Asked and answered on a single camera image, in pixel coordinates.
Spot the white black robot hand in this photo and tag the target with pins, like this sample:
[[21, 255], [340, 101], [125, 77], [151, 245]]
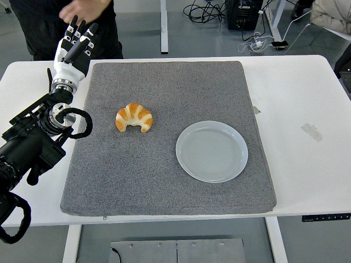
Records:
[[68, 71]]

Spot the golden croissant bread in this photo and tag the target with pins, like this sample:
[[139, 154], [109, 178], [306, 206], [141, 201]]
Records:
[[134, 113]]

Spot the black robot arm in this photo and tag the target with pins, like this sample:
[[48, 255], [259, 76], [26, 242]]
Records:
[[24, 148]]

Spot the grey round plate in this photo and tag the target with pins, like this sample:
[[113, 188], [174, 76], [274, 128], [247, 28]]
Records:
[[211, 153]]

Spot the grey metal plate with screws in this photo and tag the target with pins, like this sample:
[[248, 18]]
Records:
[[192, 252]]

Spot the person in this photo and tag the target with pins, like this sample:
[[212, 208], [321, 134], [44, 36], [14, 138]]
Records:
[[35, 30]]

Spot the person's hand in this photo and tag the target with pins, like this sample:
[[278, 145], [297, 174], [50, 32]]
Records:
[[82, 9]]

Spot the straight white desk leg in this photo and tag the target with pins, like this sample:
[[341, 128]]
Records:
[[164, 27]]

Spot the grey fabric mat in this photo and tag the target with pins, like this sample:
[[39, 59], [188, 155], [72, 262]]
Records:
[[137, 175]]

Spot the black computer tower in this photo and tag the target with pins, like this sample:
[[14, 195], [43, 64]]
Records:
[[242, 16]]

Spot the small grey tape piece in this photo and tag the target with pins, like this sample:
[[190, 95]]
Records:
[[257, 109]]

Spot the slanted white desk leg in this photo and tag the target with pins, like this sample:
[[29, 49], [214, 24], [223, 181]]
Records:
[[275, 22]]

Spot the black phone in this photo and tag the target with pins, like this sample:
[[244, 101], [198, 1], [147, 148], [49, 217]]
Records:
[[279, 44]]

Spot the white table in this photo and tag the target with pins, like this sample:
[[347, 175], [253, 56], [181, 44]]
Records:
[[301, 96]]

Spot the person's shoe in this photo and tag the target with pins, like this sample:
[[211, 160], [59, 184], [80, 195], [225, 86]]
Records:
[[297, 11]]

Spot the beige padded jacket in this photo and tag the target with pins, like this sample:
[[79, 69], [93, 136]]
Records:
[[329, 13]]

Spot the black chair part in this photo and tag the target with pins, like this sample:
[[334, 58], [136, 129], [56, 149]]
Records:
[[344, 64]]

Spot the black table control panel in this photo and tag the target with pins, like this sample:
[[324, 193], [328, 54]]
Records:
[[326, 218]]

